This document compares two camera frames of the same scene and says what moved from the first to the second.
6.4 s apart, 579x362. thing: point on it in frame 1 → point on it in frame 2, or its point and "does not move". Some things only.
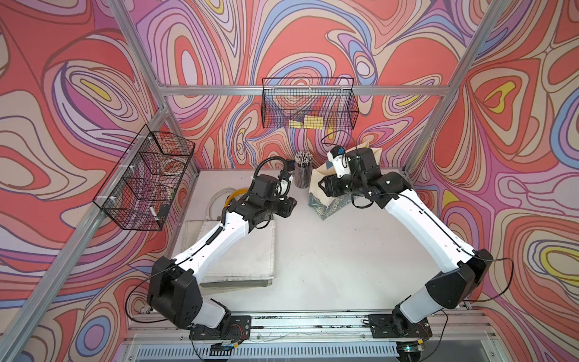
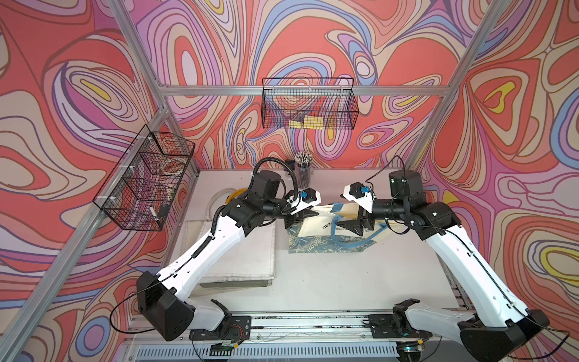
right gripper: (329, 185) → (356, 225)
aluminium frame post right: (494, 16) does not move
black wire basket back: (289, 99) does not move
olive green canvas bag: (237, 283) does not move
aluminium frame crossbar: (304, 90) does not move
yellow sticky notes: (310, 122) does not move
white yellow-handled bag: (250, 262) does not move
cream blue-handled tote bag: (326, 207) → (320, 231)
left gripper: (286, 207) → (296, 217)
